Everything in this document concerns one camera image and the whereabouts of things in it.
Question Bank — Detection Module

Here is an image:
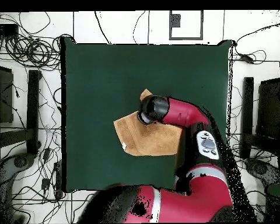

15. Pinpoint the tan terry towel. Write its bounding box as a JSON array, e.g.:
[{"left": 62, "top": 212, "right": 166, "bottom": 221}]
[{"left": 113, "top": 88, "right": 187, "bottom": 157}]

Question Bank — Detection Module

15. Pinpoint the flat black box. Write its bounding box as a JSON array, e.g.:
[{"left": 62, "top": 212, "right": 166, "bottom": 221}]
[{"left": 0, "top": 23, "right": 20, "bottom": 37}]

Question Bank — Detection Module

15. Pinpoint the dark green table cloth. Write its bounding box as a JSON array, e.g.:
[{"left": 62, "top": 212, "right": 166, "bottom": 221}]
[{"left": 60, "top": 37, "right": 233, "bottom": 194}]

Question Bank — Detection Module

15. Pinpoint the black power strip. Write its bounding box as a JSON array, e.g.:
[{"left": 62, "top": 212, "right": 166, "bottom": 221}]
[{"left": 52, "top": 160, "right": 64, "bottom": 200}]

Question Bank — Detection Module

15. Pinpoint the long black bar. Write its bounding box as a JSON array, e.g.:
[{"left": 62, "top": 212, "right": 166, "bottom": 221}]
[{"left": 26, "top": 69, "right": 42, "bottom": 155}]

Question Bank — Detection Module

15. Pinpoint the black inline power adapter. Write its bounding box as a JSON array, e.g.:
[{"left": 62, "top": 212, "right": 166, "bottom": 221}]
[{"left": 239, "top": 53, "right": 256, "bottom": 65}]

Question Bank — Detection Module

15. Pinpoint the grey chair base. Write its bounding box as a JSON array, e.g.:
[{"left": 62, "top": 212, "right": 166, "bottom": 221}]
[
  {"left": 244, "top": 157, "right": 280, "bottom": 187},
  {"left": 0, "top": 153, "right": 36, "bottom": 224}
]

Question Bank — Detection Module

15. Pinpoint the large black case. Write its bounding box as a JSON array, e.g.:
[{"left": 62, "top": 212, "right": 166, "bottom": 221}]
[{"left": 255, "top": 78, "right": 280, "bottom": 139}]

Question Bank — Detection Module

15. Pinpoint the black monitor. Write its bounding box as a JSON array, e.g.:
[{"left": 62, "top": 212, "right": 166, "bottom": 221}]
[{"left": 0, "top": 64, "right": 15, "bottom": 124}]

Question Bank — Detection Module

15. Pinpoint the curved black cable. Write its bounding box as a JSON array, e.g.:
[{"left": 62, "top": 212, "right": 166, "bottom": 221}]
[{"left": 94, "top": 10, "right": 112, "bottom": 45}]

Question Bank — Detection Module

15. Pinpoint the dark grey square frame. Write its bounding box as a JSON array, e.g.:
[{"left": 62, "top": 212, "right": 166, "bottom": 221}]
[{"left": 169, "top": 10, "right": 204, "bottom": 41}]

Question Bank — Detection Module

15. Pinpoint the black cable coil bundle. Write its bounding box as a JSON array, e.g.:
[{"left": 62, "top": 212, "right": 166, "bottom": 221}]
[{"left": 4, "top": 33, "right": 72, "bottom": 71}]

